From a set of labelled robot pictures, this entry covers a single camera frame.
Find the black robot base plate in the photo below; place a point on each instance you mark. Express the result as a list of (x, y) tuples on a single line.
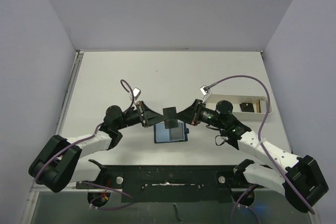
[(173, 183)]

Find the white plastic card tray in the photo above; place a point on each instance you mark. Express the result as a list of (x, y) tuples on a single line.
[(212, 100)]

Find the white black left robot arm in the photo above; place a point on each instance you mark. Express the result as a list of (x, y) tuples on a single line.
[(56, 163)]

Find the black card in tray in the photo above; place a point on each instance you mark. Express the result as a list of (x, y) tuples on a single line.
[(247, 107)]

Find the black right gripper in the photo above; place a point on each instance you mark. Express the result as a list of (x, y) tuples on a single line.
[(197, 112)]

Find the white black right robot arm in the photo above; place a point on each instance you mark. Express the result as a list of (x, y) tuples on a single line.
[(304, 184)]

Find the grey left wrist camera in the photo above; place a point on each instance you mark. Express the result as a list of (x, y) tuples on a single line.
[(136, 93)]

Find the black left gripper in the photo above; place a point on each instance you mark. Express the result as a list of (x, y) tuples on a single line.
[(149, 117)]

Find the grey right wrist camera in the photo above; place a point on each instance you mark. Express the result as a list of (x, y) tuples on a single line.
[(205, 90)]

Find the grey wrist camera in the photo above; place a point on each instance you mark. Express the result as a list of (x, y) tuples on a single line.
[(136, 93), (205, 90)]

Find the blue leather card holder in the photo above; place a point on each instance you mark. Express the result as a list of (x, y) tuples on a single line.
[(163, 135)]

